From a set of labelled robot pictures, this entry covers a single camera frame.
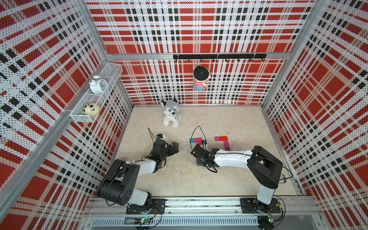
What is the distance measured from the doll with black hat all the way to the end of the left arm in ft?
1.49

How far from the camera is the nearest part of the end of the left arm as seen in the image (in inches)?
28.4

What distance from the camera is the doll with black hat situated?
94cm
